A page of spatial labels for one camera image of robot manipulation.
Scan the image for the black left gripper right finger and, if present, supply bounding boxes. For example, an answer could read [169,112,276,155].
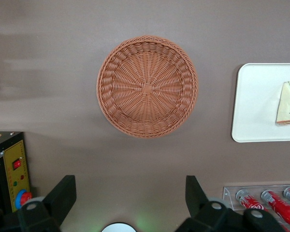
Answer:
[178,174,285,232]

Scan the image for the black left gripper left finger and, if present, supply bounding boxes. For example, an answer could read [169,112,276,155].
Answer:
[0,174,77,232]

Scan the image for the triangle sandwich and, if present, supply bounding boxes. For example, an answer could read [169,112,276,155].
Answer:
[275,80,290,127]

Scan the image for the cream rectangular tray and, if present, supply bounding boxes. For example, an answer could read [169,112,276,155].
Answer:
[231,63,290,144]

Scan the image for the brown woven round basket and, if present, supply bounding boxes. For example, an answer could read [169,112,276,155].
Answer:
[96,34,199,140]

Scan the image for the clear acrylic bottle rack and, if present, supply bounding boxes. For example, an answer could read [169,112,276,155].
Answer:
[222,184,290,212]

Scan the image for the black yellow control box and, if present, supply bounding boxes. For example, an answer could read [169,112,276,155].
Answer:
[0,131,33,214]

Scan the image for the white round black-rimmed object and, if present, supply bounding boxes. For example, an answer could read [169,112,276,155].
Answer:
[101,222,137,232]

